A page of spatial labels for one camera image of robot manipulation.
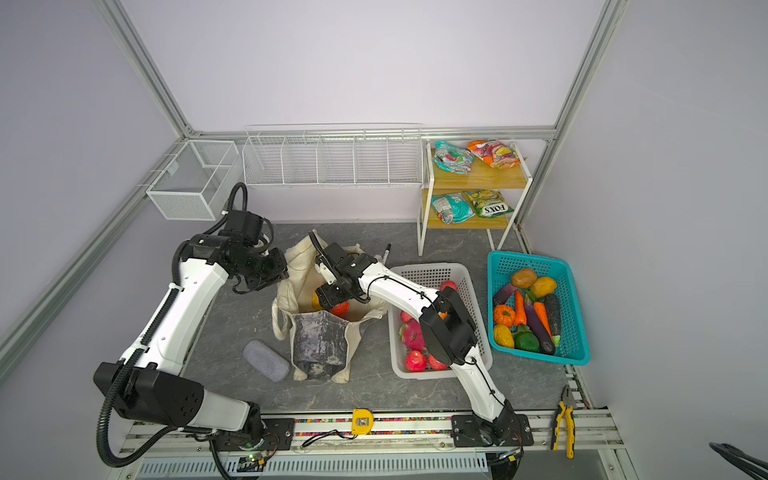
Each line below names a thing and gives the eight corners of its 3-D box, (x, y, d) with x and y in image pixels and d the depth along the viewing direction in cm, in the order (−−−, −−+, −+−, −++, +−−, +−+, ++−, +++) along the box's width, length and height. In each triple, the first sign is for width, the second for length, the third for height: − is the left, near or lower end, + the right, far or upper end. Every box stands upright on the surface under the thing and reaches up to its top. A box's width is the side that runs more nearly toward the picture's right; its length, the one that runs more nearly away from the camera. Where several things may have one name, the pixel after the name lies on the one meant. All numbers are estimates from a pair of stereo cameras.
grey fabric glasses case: (240, 357, 88) (236, 353, 86) (256, 339, 91) (253, 335, 89) (280, 387, 82) (276, 384, 80) (296, 367, 86) (293, 363, 84)
